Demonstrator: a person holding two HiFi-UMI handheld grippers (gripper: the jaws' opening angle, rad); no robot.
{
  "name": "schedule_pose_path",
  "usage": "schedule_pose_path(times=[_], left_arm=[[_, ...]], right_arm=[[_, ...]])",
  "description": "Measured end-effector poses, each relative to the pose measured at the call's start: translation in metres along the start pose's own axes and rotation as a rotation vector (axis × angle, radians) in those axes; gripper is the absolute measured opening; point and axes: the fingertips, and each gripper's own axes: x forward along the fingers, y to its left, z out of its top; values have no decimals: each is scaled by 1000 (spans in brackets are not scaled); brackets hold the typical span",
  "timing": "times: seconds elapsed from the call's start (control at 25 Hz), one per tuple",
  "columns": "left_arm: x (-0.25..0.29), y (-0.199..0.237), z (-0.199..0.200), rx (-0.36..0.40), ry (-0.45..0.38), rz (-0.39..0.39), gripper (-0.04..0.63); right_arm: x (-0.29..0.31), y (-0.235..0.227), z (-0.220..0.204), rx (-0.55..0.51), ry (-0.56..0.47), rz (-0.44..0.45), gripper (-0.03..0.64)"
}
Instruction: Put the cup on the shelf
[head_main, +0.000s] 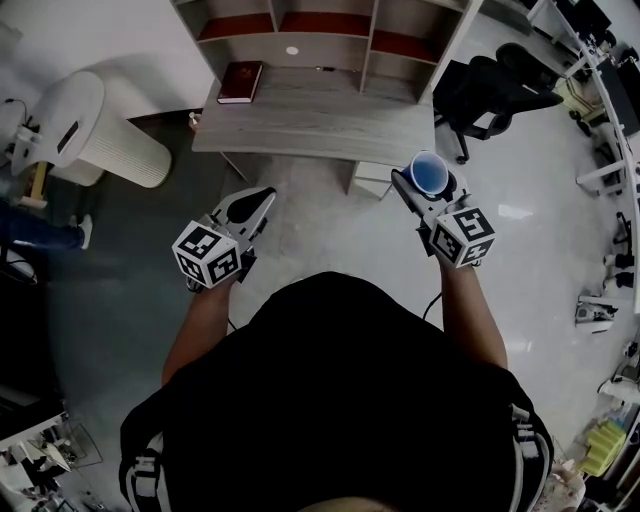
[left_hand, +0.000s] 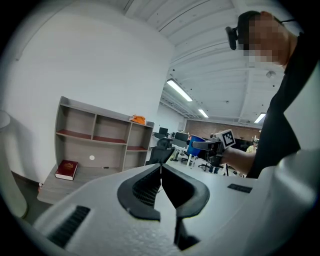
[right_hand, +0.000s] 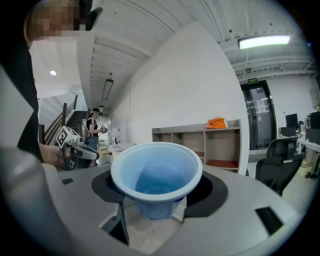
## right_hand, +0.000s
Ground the grey wooden shelf desk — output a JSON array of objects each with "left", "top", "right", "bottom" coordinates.
[{"left": 151, "top": 118, "right": 242, "bottom": 175}]

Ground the black computer monitor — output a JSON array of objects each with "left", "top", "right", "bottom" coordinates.
[{"left": 284, "top": 113, "right": 300, "bottom": 130}]

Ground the dark wooden staircase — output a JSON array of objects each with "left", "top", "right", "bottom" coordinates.
[{"left": 38, "top": 94, "right": 89, "bottom": 147}]

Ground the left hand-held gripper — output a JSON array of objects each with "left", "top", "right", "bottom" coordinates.
[{"left": 56, "top": 126, "right": 100, "bottom": 171}]

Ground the rectangular ceiling light panel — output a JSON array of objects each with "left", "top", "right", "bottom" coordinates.
[{"left": 238, "top": 34, "right": 292, "bottom": 51}]

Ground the person's head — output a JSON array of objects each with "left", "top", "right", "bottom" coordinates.
[{"left": 23, "top": 0, "right": 88, "bottom": 42}]

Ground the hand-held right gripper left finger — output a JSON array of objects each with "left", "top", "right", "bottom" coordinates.
[{"left": 7, "top": 149, "right": 141, "bottom": 256}]

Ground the black office chair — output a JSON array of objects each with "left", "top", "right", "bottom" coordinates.
[{"left": 254, "top": 136, "right": 306, "bottom": 196}]

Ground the person's left hand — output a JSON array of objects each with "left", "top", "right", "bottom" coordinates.
[{"left": 39, "top": 144, "right": 66, "bottom": 168}]

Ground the black glass double door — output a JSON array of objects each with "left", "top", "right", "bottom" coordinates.
[{"left": 240, "top": 80, "right": 278, "bottom": 151}]

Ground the white round pedestal table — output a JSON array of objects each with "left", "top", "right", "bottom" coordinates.
[{"left": 107, "top": 141, "right": 137, "bottom": 166}]

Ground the black hanging linear lamp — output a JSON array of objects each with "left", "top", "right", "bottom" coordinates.
[{"left": 101, "top": 78, "right": 115, "bottom": 101}]

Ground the orange plastic bag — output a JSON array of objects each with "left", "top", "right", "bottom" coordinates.
[{"left": 206, "top": 116, "right": 229, "bottom": 130}]

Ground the person's black shirt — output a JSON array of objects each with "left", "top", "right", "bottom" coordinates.
[{"left": 4, "top": 37, "right": 41, "bottom": 163}]

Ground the white paper notice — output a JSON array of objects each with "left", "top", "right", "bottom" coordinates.
[{"left": 257, "top": 99, "right": 269, "bottom": 114}]

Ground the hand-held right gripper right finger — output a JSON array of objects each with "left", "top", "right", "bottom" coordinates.
[{"left": 154, "top": 171, "right": 305, "bottom": 256}]

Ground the black head-worn camera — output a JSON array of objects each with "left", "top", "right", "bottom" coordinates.
[{"left": 84, "top": 6, "right": 104, "bottom": 31}]

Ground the blue plastic cup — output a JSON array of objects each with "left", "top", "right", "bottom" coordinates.
[{"left": 110, "top": 141, "right": 204, "bottom": 221}]

